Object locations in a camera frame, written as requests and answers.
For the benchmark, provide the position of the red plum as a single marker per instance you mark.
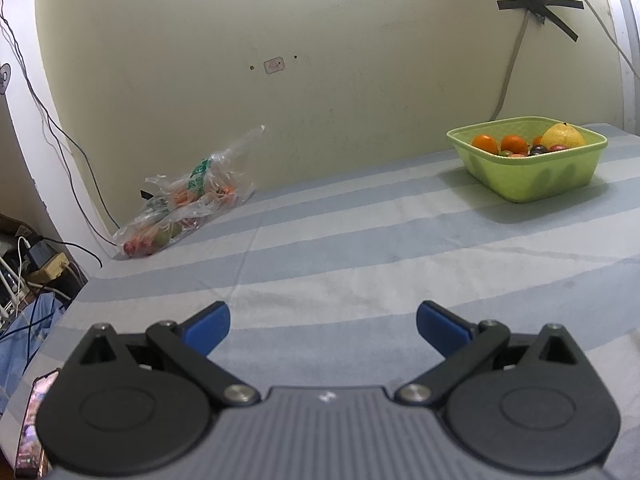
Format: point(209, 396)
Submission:
point(558, 148)

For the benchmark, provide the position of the large yellow grapefruit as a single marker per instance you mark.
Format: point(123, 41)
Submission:
point(563, 136)

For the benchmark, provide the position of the small black tape piece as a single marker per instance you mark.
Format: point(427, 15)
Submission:
point(146, 194)

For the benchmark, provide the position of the black tape cross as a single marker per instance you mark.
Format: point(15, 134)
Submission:
point(540, 5)

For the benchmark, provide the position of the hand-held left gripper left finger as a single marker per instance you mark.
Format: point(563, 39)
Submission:
point(210, 327)

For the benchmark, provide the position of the green plastic basket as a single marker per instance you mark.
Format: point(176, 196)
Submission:
point(530, 180)

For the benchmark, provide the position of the tangerine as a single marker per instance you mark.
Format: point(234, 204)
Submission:
point(514, 144)
point(485, 143)

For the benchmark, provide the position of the clear plastic produce bag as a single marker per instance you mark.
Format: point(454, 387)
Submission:
point(185, 205)

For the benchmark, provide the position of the blue cloth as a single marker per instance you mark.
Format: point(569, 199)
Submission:
point(25, 335)

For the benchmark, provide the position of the beige power strip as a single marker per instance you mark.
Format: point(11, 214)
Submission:
point(47, 270)

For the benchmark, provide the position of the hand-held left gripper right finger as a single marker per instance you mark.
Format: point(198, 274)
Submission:
point(440, 327)

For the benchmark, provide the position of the grey charger block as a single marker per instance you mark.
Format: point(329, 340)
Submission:
point(40, 251)

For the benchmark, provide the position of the blue white striped bed sheet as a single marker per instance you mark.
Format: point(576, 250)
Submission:
point(350, 245)

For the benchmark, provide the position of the small white wall sticker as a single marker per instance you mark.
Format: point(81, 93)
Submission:
point(274, 65)

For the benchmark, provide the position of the dark purple plum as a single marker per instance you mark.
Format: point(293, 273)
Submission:
point(538, 150)

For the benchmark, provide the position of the smartphone in clear case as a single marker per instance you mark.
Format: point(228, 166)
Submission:
point(35, 425)

